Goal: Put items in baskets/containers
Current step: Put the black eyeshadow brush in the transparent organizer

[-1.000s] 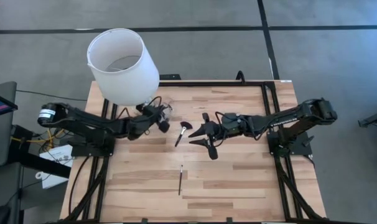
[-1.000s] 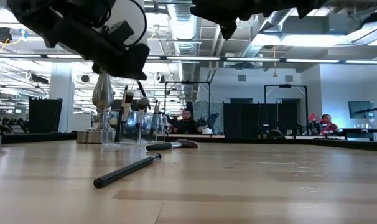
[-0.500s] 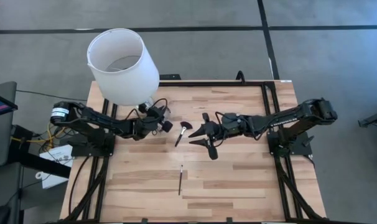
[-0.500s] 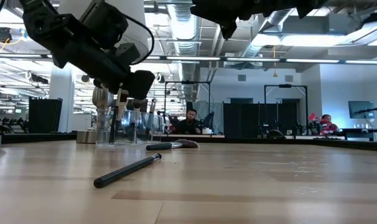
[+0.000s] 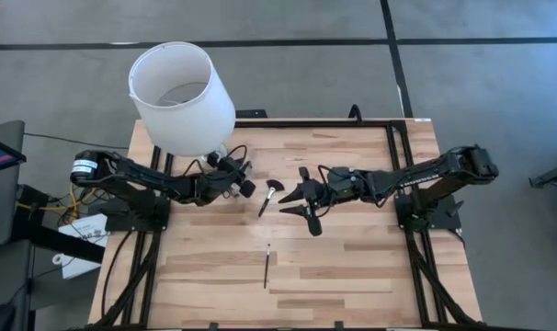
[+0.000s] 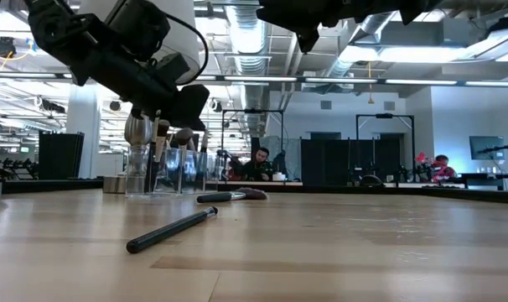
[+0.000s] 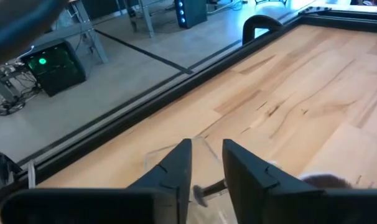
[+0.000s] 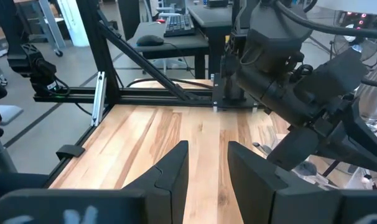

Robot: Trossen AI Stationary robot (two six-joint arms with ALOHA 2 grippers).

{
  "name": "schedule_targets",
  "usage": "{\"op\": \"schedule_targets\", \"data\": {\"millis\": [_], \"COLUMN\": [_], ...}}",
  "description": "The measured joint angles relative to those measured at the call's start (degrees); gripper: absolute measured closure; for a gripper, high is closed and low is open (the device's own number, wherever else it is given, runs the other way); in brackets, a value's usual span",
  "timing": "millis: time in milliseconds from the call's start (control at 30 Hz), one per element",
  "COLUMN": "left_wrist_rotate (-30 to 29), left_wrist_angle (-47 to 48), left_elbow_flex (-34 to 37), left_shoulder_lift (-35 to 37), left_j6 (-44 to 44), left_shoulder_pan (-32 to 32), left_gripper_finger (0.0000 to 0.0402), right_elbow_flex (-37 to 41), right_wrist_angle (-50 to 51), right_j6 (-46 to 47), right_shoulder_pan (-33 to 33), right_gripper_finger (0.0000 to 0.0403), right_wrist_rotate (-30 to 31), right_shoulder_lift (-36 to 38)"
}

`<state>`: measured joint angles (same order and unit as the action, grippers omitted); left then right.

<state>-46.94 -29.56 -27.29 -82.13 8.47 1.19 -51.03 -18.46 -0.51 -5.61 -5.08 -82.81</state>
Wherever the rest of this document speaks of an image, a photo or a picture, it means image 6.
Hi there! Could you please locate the black metal station frame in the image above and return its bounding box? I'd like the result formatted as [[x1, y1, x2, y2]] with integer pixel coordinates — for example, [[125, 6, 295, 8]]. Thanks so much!
[[220, 107, 286, 169], [355, 112, 416, 185]]

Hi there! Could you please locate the black dome object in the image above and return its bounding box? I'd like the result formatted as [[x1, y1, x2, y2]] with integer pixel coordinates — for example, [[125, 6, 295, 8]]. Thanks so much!
[[359, 174, 386, 188]]

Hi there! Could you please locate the black left camera cable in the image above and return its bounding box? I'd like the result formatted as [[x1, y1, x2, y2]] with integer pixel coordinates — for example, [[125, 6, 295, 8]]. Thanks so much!
[[165, 12, 210, 85]]

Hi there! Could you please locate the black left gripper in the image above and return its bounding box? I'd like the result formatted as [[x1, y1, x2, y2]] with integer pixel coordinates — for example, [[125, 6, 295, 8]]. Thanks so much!
[[71, 44, 210, 130]]

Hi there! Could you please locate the wall monitor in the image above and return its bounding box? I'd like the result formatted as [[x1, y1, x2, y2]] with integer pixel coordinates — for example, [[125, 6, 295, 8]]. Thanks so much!
[[469, 135, 507, 161]]

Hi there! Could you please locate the white column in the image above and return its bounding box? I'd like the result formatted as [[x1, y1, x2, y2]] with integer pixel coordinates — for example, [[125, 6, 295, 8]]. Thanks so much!
[[65, 86, 101, 180]]

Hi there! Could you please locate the person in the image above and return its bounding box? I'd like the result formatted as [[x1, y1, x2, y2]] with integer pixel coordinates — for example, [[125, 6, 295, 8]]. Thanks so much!
[[429, 154, 457, 184], [241, 146, 277, 182]]

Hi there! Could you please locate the white shade chrome table lamp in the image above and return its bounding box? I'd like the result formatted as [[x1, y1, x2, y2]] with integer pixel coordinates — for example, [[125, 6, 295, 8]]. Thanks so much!
[[80, 0, 201, 196]]

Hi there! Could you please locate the flat-head makeup brush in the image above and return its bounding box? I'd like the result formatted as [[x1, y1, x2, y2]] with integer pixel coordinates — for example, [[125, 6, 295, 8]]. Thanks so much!
[[147, 118, 172, 193]]

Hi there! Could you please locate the silver ventilation duct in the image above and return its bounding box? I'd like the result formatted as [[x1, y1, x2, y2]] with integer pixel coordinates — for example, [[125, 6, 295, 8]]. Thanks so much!
[[224, 0, 276, 139]]

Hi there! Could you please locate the thin black makeup brush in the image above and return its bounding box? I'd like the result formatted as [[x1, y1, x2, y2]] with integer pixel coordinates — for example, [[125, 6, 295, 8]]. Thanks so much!
[[199, 128, 210, 169], [126, 206, 220, 255]]

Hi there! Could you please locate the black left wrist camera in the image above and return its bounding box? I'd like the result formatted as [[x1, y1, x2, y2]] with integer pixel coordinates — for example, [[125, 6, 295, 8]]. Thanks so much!
[[105, 0, 171, 62]]

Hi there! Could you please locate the red robot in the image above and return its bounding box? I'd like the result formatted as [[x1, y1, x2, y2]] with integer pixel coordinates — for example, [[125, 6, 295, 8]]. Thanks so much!
[[413, 151, 433, 181]]

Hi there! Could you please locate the black folding partition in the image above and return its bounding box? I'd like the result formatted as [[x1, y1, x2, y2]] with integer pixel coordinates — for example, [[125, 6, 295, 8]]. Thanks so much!
[[38, 131, 86, 180]]

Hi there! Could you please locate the fan makeup brush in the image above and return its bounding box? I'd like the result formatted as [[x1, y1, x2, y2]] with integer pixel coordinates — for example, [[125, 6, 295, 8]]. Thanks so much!
[[195, 186, 268, 205]]

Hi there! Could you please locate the black desk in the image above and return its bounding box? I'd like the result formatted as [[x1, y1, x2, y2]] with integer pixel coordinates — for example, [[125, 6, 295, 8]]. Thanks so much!
[[459, 170, 508, 190]]

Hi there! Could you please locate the black partition wall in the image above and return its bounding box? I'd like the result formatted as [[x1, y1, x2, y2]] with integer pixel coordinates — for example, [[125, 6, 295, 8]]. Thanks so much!
[[299, 133, 417, 185]]

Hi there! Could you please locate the round powder makeup brush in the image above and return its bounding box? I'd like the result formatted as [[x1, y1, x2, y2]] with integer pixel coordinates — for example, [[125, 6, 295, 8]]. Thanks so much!
[[173, 127, 195, 177]]

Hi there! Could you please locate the yellow hanging cord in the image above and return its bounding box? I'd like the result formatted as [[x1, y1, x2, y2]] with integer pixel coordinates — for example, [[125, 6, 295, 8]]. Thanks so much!
[[365, 61, 376, 106]]

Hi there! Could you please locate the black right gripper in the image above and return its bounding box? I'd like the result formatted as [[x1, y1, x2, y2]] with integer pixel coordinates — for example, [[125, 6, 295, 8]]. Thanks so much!
[[256, 0, 364, 55]]

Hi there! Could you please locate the long ceiling light strip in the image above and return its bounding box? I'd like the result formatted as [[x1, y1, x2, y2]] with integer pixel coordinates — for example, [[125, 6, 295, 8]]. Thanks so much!
[[0, 71, 508, 88]]

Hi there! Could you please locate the black ceiling spotlight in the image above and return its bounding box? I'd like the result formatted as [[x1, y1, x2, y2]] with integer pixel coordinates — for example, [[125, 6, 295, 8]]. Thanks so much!
[[0, 36, 18, 60]]

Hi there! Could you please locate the clear acrylic brush organizer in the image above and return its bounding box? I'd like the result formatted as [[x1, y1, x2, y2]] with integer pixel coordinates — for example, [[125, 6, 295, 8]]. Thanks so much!
[[126, 146, 220, 196]]

